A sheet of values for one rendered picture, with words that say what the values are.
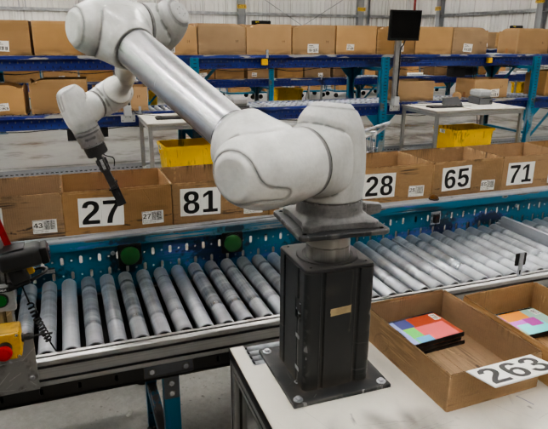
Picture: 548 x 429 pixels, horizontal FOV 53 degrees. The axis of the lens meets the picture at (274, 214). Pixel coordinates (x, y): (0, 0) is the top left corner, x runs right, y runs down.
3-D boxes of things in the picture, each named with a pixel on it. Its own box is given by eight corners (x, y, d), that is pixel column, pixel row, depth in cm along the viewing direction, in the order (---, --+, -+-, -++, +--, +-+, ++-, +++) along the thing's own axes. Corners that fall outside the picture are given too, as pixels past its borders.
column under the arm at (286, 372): (391, 387, 138) (401, 265, 128) (293, 409, 130) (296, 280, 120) (343, 336, 161) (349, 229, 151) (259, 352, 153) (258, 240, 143)
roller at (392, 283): (404, 306, 191) (405, 292, 190) (336, 253, 238) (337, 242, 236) (416, 303, 193) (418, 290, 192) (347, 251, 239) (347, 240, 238)
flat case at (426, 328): (464, 336, 156) (465, 331, 155) (409, 351, 148) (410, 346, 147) (431, 315, 167) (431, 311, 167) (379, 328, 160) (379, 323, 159)
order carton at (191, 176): (173, 226, 214) (170, 184, 209) (160, 205, 240) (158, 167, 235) (269, 216, 227) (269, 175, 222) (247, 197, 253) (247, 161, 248)
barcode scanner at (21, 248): (56, 282, 138) (45, 243, 134) (5, 294, 135) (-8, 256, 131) (56, 271, 144) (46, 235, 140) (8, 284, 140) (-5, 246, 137)
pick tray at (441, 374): (446, 413, 129) (450, 375, 126) (361, 334, 163) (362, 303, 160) (539, 386, 139) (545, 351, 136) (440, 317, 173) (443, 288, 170)
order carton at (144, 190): (65, 237, 201) (59, 192, 196) (64, 214, 227) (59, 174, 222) (174, 226, 214) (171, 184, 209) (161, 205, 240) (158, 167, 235)
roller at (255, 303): (261, 330, 174) (261, 317, 173) (219, 268, 221) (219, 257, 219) (276, 328, 176) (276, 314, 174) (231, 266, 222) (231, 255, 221)
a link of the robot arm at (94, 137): (74, 136, 188) (82, 152, 191) (99, 126, 190) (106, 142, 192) (73, 132, 196) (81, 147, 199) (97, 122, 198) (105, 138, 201)
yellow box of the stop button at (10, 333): (-10, 366, 136) (-15, 340, 134) (-7, 349, 144) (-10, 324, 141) (54, 356, 141) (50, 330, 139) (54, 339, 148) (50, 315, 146)
